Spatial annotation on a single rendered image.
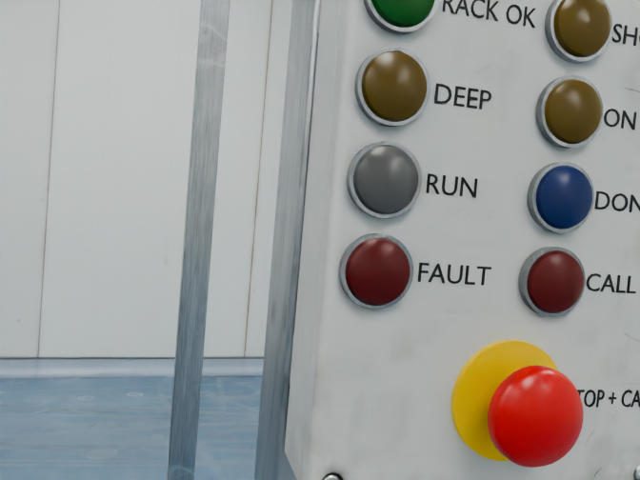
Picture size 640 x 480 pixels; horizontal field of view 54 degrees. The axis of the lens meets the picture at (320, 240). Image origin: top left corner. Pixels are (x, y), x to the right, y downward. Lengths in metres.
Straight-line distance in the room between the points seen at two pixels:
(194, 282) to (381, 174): 1.19
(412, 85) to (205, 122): 1.17
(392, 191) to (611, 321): 0.12
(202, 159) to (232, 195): 2.43
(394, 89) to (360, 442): 0.14
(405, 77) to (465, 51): 0.03
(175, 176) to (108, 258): 0.61
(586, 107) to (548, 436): 0.13
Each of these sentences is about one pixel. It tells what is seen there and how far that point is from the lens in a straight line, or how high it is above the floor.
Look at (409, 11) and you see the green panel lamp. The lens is 0.25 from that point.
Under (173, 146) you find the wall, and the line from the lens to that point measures 3.78.
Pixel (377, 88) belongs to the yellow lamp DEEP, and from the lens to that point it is 0.24.
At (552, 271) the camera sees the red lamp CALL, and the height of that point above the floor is 1.05.
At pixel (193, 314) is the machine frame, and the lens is 1.42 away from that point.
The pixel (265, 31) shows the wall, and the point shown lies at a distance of 3.98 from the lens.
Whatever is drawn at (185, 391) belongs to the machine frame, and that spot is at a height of 0.63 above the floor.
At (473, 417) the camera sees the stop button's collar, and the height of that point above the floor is 0.99.
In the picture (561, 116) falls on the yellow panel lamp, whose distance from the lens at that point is 0.28.
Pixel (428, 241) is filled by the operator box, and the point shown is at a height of 1.06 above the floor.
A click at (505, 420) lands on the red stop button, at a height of 0.99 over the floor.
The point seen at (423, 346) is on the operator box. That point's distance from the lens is 0.26.
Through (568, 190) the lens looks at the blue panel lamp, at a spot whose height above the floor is 1.08.
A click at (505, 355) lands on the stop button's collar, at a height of 1.01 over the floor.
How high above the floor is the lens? 1.07
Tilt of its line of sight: 3 degrees down
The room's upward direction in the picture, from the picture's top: 5 degrees clockwise
